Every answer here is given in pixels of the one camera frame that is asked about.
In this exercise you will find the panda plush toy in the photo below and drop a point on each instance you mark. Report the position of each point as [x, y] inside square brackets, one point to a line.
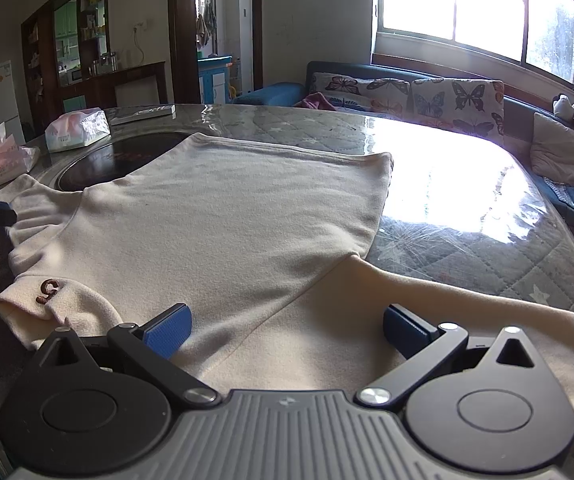
[564, 106]

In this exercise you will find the blue sofa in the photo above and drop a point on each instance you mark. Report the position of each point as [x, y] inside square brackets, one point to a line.
[267, 95]

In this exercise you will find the long butterfly print pillow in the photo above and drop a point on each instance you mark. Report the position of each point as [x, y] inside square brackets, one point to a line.
[357, 85]

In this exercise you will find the window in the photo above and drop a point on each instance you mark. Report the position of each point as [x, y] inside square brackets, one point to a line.
[492, 0]

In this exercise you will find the dark wooden door frame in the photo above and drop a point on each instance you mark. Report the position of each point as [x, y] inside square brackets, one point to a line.
[182, 35]

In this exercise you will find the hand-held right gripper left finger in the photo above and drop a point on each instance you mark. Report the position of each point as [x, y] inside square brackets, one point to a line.
[169, 331]

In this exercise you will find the black round induction cooktop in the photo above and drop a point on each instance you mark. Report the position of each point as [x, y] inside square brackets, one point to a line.
[102, 165]

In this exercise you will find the grey remote control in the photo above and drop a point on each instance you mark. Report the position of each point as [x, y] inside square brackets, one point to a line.
[142, 114]

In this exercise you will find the dark wooden wall cabinet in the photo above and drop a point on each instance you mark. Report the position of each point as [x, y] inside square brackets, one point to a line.
[47, 60]

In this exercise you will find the square butterfly print pillow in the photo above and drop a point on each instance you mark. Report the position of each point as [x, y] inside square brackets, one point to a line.
[457, 105]

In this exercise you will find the cream fleece sweater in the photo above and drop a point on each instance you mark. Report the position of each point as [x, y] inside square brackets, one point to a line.
[217, 220]

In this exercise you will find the blue cabinet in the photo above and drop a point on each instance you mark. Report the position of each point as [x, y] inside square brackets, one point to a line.
[212, 80]

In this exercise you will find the pink cloth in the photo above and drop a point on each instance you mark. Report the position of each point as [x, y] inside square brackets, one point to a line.
[317, 101]

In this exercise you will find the steel pot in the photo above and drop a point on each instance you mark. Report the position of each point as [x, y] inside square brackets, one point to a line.
[96, 66]
[111, 60]

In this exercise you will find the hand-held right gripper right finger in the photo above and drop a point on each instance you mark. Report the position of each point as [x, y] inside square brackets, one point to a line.
[402, 327]

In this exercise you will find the hanging towels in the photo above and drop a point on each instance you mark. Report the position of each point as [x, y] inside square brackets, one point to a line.
[206, 25]

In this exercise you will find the grey pillow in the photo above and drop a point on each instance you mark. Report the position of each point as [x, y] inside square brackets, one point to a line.
[562, 152]

